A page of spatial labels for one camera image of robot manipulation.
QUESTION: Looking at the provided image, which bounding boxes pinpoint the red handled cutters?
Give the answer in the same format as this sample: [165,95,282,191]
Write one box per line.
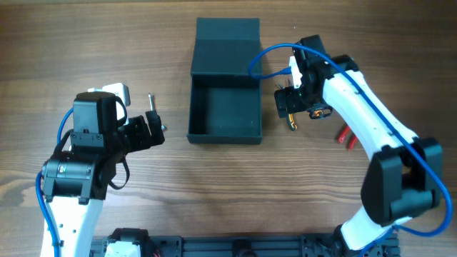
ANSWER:
[336,124,358,151]

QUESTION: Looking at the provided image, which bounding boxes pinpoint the orange black pliers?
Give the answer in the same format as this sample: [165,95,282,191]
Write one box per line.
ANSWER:
[276,79,297,131]

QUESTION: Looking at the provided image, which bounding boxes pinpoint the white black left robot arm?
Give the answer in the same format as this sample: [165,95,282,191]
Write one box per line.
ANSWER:
[36,91,165,256]

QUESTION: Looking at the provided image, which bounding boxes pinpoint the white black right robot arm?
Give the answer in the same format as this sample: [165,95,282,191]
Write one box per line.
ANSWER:
[274,35,453,256]

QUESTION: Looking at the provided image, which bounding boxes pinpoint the dark green open box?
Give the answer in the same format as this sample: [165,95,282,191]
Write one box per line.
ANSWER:
[187,17,263,144]

